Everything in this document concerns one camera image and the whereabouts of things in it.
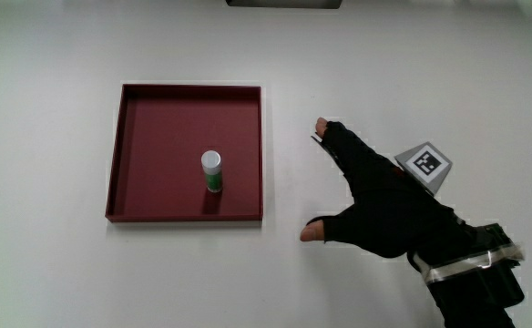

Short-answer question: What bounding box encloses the person's right hand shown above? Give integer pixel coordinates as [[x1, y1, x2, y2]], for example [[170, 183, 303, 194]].
[[299, 117, 470, 260]]

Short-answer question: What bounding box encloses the green white glue stick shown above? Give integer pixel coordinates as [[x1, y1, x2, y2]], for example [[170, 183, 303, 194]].
[[200, 149, 224, 194]]

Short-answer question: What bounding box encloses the person's right forearm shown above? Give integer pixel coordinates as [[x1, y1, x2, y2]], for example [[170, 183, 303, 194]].
[[406, 213, 527, 328]]

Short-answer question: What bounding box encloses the dark red square tray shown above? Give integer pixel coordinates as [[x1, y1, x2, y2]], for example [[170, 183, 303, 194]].
[[105, 83, 265, 223]]

